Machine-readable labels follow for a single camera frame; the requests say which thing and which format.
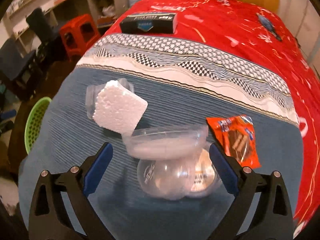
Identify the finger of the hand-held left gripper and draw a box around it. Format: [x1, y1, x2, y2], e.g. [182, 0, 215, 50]
[0, 121, 15, 135]
[0, 109, 17, 122]

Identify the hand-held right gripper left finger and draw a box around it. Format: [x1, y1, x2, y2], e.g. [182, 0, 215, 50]
[28, 142, 114, 240]

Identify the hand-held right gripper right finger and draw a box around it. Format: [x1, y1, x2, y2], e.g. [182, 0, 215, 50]
[209, 142, 294, 240]

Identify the clear labelled plastic cup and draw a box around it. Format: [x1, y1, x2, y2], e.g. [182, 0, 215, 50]
[187, 142, 222, 198]

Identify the green plastic mesh basket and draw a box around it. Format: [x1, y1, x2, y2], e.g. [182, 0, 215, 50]
[24, 97, 52, 155]

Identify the orange snack wrapper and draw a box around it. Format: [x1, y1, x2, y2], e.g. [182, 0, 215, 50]
[206, 115, 262, 169]

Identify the clear plastic dome cup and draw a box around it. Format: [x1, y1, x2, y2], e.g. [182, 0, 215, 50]
[137, 155, 195, 200]

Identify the white foam piece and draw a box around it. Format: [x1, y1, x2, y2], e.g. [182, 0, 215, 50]
[92, 80, 148, 137]

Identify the clear plastic container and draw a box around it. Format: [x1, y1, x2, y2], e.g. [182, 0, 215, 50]
[86, 78, 134, 119]

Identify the dark blue chair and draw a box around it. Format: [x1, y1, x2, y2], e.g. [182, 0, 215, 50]
[0, 39, 43, 100]

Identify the blue ribbed blanket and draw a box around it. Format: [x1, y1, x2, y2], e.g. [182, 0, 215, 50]
[19, 34, 304, 240]

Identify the black office chair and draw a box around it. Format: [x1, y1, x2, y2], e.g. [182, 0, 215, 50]
[26, 7, 63, 63]

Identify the red plastic stool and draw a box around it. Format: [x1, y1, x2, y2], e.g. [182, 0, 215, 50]
[59, 14, 101, 62]

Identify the red printed blanket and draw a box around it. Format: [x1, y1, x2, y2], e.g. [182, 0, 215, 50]
[100, 0, 320, 230]

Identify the white plastic bag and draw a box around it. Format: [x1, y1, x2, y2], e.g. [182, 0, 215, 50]
[101, 4, 117, 18]

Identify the blue toy bird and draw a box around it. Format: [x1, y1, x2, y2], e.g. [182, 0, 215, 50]
[256, 12, 283, 42]

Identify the black cardboard box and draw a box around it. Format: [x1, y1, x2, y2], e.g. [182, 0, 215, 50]
[119, 12, 178, 34]

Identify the white wardrobe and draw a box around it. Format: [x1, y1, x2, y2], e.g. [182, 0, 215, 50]
[277, 0, 320, 63]

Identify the white wall bookshelf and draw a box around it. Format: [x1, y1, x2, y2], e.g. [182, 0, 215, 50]
[0, 0, 58, 40]

